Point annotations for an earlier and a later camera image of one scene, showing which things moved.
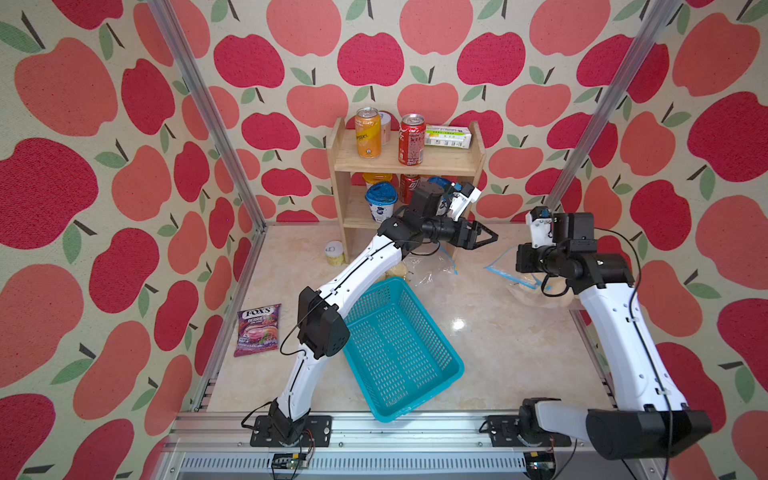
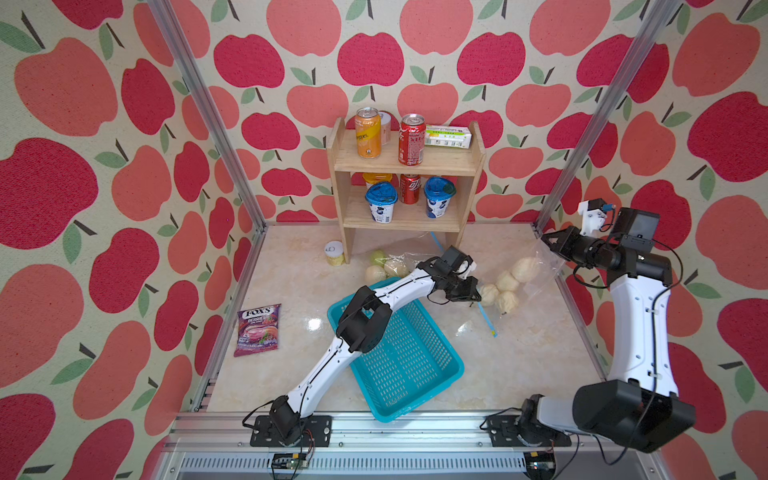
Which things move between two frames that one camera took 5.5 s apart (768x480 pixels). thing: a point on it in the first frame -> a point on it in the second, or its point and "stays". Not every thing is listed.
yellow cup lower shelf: (377, 177) stays
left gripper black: (469, 236) -> (471, 288)
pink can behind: (385, 119) stays
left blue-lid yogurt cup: (381, 198) stays
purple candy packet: (257, 330) stays
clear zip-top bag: (534, 288) -> (508, 290)
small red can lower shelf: (407, 184) stays
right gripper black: (523, 253) -> (567, 238)
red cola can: (411, 143) stays
